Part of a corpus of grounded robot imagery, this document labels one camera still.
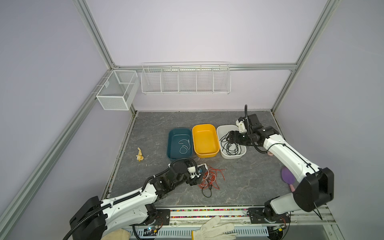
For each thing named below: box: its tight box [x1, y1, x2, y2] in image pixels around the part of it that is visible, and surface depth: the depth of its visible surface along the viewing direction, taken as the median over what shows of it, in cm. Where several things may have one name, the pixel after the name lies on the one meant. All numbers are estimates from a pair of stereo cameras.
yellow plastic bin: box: [192, 124, 220, 158], surface depth 104 cm
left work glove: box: [100, 228, 131, 240], surface depth 71 cm
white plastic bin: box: [216, 124, 247, 160], surface depth 99 cm
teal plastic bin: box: [167, 128, 193, 161], surface depth 101 cm
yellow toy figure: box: [136, 147, 144, 162], surface depth 96 cm
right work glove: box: [191, 216, 238, 240], surface depth 72 cm
